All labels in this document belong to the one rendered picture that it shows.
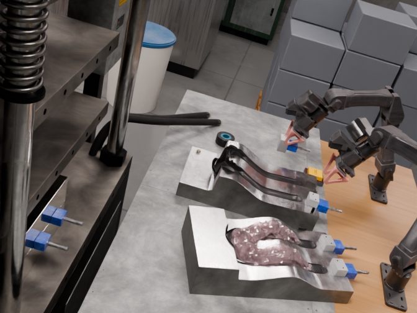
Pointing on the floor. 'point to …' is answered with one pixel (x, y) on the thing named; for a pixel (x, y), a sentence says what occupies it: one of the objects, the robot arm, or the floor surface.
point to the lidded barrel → (146, 69)
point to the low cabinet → (252, 18)
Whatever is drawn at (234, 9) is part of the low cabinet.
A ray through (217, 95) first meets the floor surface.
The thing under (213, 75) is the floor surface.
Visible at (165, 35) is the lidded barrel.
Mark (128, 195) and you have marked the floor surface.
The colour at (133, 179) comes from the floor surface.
